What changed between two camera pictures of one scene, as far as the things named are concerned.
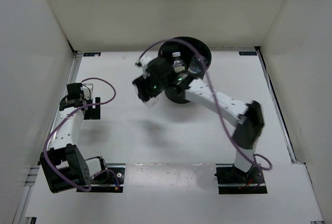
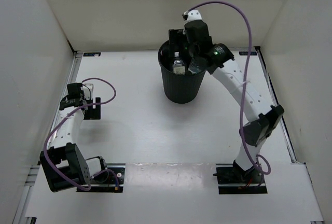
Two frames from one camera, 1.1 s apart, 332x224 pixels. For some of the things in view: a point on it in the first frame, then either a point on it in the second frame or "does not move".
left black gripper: (94, 113) does not move
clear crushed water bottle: (197, 65) does not move
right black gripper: (141, 84) -> (176, 37)
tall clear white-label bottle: (178, 64) does not move
